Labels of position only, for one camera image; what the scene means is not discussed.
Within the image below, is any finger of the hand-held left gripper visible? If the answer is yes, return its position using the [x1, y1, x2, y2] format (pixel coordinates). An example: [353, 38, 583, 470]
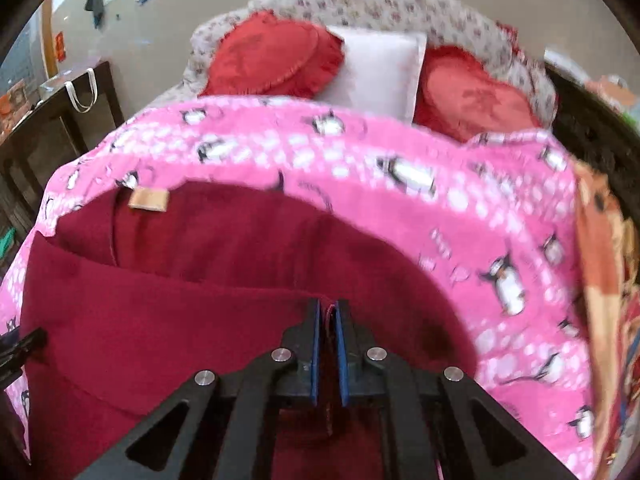
[0, 327, 48, 391]

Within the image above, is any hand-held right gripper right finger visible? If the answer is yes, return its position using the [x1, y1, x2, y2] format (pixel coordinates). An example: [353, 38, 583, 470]
[334, 299, 577, 480]

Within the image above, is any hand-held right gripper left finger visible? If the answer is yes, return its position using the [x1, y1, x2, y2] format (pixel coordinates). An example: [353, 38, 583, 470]
[75, 298, 321, 480]

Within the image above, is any dark red knit garment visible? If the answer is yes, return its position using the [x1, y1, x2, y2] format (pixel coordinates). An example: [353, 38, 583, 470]
[20, 182, 482, 480]

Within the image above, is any pink penguin print blanket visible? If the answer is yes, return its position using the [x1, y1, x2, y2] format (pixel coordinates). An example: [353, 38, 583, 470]
[0, 94, 601, 480]

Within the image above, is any dark wooden side table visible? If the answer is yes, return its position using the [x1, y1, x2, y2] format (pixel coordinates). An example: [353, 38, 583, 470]
[0, 60, 126, 261]

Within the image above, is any orange printed cloth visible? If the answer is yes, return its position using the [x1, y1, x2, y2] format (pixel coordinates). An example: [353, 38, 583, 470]
[570, 160, 640, 467]

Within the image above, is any red heart-shaped pillow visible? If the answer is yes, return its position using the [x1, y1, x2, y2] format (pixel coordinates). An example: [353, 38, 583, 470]
[199, 10, 346, 101]
[412, 46, 544, 143]

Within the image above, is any white pillow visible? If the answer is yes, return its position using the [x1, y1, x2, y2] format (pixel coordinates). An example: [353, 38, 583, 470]
[319, 25, 429, 124]

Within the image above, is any floral bed sheet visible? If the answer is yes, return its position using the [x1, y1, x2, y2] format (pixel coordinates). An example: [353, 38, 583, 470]
[181, 0, 559, 132]

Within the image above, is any white bag with handles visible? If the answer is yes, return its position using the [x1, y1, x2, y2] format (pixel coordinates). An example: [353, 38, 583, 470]
[39, 67, 99, 114]

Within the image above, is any dark hanging wall item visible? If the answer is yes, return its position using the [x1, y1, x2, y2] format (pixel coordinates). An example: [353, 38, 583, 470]
[84, 0, 107, 29]

